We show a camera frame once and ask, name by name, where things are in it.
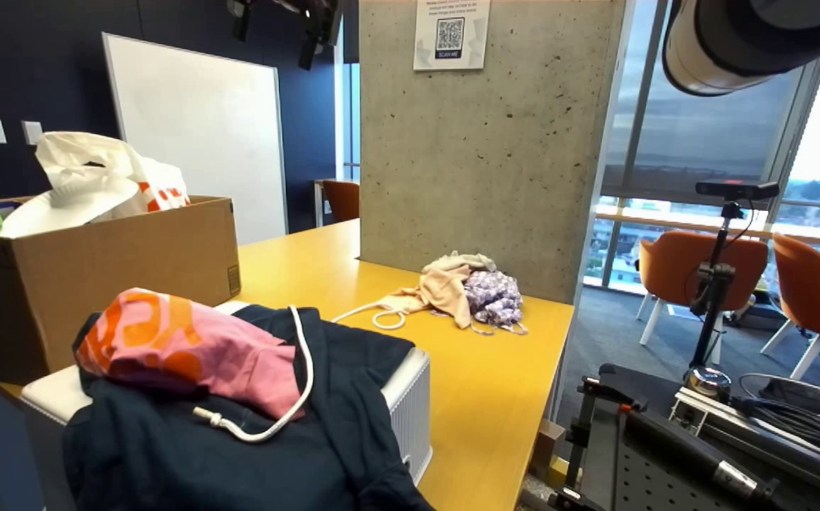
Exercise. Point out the purple checkered garment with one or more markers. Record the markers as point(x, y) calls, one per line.
point(494, 300)

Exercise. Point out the white whiteboard panel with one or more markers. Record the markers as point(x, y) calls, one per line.
point(215, 118)

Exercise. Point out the QR code paper sign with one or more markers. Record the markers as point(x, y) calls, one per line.
point(452, 34)

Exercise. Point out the white plastic organization bin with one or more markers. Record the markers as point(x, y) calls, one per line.
point(406, 392)

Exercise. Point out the brown chair behind table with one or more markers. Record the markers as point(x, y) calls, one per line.
point(337, 199)

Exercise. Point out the orange chair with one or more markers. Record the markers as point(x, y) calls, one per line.
point(677, 264)
point(798, 270)

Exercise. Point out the brown cardboard box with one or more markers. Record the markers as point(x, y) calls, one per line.
point(53, 283)

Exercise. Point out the white plastic bag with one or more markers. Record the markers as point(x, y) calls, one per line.
point(96, 178)

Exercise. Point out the orange chair left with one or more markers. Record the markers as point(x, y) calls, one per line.
point(677, 264)

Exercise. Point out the navy blue garment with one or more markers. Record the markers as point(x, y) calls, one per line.
point(140, 450)

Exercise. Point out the pink orange shirt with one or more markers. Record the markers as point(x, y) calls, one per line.
point(177, 344)

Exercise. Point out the orange chair right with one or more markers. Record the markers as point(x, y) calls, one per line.
point(798, 270)

